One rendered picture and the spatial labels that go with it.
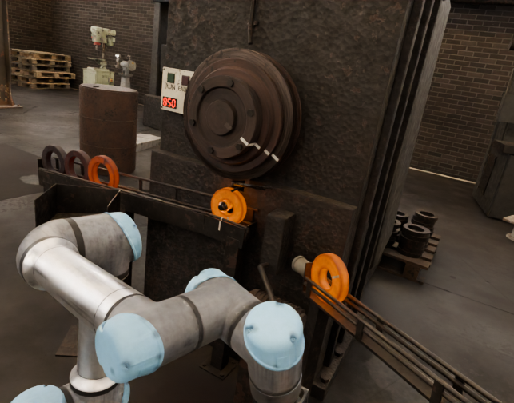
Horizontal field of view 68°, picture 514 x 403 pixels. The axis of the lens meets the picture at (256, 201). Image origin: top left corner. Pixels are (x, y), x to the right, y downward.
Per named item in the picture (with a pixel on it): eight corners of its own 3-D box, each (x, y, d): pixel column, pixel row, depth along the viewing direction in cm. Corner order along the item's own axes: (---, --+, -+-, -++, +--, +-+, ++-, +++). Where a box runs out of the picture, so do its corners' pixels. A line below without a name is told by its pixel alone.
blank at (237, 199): (213, 188, 159) (207, 189, 156) (244, 185, 151) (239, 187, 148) (218, 224, 162) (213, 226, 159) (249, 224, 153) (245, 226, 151)
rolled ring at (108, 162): (83, 158, 187) (89, 157, 190) (92, 195, 190) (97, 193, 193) (109, 153, 178) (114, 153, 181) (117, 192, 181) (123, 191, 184)
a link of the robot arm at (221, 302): (166, 276, 53) (217, 322, 47) (225, 259, 62) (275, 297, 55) (157, 321, 56) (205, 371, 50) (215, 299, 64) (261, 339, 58)
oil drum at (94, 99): (110, 158, 466) (112, 83, 437) (147, 170, 441) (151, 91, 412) (66, 165, 416) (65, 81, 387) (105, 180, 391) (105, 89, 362)
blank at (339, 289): (324, 304, 126) (315, 305, 125) (315, 257, 130) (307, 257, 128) (354, 301, 113) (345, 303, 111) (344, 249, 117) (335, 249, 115)
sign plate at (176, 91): (163, 108, 174) (165, 66, 168) (209, 119, 163) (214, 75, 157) (160, 108, 172) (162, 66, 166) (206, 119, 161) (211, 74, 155)
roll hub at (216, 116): (221, 58, 132) (277, 111, 126) (185, 121, 146) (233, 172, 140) (212, 57, 127) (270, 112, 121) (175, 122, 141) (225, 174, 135)
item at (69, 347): (60, 325, 184) (55, 183, 161) (116, 328, 188) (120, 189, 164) (41, 355, 165) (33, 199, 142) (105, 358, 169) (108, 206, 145)
